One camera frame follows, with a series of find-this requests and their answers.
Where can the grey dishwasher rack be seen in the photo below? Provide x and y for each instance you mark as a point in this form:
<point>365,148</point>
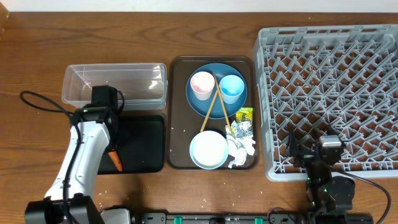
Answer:
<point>309,78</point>

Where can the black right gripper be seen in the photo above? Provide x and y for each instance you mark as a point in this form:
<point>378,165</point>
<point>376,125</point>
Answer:
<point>305,156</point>

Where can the light blue bowl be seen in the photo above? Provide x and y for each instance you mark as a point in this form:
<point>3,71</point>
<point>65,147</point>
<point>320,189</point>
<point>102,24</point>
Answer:
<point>209,150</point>

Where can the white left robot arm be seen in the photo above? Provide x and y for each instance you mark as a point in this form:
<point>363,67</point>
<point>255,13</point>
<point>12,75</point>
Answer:
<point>93,132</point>

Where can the black tray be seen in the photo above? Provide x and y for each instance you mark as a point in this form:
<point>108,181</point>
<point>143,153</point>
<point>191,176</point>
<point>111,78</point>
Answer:
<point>141,143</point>

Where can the wooden chopstick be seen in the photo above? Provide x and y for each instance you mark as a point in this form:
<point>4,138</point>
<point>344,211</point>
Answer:
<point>222,103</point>
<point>209,111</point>

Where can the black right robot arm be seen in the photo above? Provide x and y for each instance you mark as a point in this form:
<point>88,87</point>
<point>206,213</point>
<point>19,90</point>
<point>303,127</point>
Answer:
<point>331,196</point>

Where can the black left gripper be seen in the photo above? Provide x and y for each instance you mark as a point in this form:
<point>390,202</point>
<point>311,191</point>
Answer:
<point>111,149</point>

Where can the clear plastic bin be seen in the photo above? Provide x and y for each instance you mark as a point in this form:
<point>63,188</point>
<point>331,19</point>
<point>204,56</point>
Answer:
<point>143,85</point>

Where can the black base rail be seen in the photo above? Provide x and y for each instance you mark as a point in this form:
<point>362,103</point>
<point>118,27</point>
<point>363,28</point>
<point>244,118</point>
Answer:
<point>272,218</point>

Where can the orange carrot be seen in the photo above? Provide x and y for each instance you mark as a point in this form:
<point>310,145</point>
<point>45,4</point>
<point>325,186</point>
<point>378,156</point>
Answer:
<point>116,160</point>

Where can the white napkin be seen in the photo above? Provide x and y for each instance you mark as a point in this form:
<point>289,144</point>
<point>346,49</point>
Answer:
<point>239,148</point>

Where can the yellow silver snack wrapper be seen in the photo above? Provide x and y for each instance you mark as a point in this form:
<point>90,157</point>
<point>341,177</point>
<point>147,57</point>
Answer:
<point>242,126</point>

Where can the light blue cup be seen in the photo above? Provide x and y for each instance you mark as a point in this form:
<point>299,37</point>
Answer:
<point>231,86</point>

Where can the pink cup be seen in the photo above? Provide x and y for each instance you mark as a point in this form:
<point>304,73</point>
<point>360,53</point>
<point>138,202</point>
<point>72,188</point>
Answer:
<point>202,84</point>

